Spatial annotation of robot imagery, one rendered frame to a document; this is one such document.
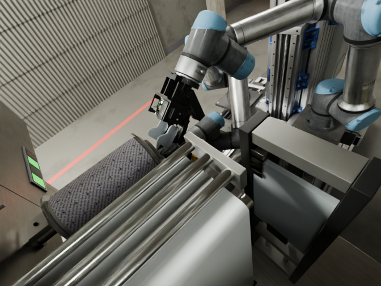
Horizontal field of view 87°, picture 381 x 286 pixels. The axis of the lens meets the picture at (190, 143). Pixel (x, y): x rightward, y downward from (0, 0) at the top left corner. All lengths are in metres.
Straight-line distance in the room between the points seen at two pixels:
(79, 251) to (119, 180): 0.26
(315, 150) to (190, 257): 0.18
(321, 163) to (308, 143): 0.03
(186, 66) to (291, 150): 0.32
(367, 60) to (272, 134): 0.59
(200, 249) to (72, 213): 0.37
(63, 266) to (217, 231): 0.17
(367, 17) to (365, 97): 0.32
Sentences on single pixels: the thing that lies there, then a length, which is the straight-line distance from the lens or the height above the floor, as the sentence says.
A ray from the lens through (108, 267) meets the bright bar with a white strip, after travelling 0.26.
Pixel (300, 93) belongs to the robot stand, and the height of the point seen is 0.86.
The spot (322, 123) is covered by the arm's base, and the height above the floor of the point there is 0.87.
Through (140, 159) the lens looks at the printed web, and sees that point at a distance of 0.51.
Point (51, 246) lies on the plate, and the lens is 0.67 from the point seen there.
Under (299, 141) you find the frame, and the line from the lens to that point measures 0.28.
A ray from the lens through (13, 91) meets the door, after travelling 3.47.
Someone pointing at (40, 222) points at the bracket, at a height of 1.29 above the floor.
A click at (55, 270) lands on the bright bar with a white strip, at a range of 0.30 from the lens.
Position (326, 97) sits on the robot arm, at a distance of 1.07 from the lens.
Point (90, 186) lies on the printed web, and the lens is 0.52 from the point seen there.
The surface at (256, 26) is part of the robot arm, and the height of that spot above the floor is 1.40.
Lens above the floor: 1.65
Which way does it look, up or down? 46 degrees down
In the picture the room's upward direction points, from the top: 20 degrees counter-clockwise
